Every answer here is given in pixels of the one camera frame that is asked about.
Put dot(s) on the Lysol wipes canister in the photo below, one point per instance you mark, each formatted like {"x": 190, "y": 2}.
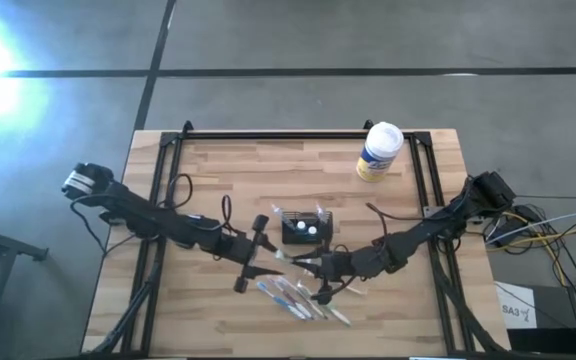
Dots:
{"x": 380, "y": 150}

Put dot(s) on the black floor box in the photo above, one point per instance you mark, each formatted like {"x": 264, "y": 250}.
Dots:
{"x": 558, "y": 342}

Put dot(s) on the blue toothbrush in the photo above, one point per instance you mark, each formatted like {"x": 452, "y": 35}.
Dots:
{"x": 282, "y": 215}
{"x": 321, "y": 214}
{"x": 280, "y": 301}

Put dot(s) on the black aluminium table frame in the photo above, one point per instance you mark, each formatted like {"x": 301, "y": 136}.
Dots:
{"x": 288, "y": 135}

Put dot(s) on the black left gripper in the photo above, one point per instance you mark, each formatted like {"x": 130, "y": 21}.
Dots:
{"x": 238, "y": 247}

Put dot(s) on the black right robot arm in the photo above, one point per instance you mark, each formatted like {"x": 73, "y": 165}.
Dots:
{"x": 428, "y": 230}

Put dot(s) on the purple toothbrush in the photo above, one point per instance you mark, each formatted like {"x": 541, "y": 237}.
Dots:
{"x": 293, "y": 300}
{"x": 309, "y": 303}

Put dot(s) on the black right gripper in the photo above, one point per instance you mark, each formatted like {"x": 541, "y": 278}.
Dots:
{"x": 353, "y": 262}

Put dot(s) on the white SA3 sheet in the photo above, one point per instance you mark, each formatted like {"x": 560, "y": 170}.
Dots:
{"x": 515, "y": 305}

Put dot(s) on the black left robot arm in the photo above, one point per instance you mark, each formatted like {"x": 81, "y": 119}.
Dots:
{"x": 158, "y": 220}

